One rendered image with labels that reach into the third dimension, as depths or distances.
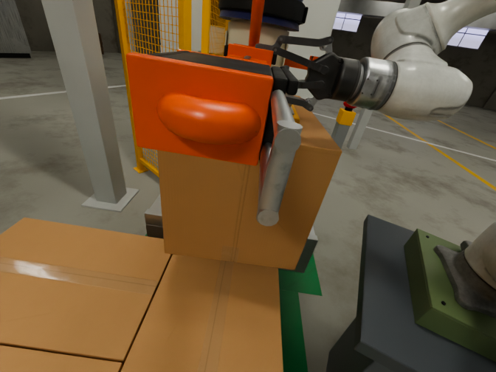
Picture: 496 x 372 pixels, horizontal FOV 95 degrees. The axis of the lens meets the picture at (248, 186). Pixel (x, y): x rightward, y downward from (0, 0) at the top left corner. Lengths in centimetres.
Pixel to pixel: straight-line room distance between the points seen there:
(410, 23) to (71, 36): 151
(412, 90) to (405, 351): 52
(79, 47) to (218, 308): 146
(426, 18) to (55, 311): 112
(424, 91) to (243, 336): 71
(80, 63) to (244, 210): 135
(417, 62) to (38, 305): 107
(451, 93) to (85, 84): 163
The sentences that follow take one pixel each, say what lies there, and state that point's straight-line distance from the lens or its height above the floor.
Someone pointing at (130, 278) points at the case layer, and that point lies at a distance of 88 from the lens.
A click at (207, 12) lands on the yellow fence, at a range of 196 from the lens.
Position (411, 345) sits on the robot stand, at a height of 75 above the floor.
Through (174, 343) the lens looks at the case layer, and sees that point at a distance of 76.
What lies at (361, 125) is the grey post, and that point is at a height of 39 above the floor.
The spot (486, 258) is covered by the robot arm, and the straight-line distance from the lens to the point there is 72.
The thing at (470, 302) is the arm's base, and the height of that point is 83.
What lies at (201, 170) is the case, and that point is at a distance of 53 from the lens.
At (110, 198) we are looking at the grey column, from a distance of 205.
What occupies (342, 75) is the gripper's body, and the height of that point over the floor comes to 121.
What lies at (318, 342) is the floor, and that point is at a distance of 146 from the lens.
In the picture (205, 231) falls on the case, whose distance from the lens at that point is 65.
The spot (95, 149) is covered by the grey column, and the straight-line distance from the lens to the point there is 186.
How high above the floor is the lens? 124
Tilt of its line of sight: 33 degrees down
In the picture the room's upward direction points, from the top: 10 degrees clockwise
